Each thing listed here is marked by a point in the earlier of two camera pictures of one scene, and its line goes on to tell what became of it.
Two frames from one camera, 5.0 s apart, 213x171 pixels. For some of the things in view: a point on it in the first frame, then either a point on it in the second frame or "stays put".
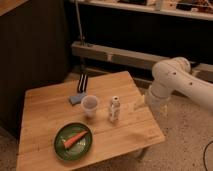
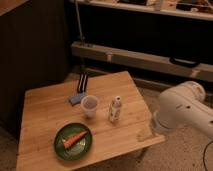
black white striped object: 82,82 stays put
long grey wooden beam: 131,59 stays put
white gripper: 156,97 to 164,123
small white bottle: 114,109 stays put
